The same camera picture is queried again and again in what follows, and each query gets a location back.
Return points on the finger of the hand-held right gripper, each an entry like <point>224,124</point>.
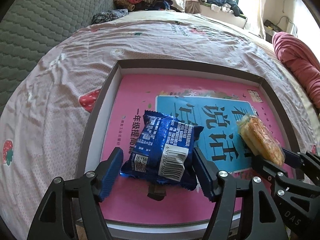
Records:
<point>265,166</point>
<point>292,158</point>

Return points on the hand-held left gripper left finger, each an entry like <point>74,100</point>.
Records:
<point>110,177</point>

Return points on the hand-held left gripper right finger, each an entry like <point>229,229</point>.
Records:
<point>203,175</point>

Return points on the clear rice cracker packet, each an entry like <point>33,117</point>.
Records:
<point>260,137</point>

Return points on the blue snack packet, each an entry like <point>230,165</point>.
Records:
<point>160,140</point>

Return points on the grey cardboard tray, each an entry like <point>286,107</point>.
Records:
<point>105,110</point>

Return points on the pink blanket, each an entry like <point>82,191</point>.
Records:
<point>297,57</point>

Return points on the dark flat object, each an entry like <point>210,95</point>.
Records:
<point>271,25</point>

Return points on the dark blue patterned cloth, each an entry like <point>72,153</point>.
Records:
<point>110,15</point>

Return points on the brown cloth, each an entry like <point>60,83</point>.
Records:
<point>193,7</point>

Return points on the grey quilted headboard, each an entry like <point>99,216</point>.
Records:
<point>37,17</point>

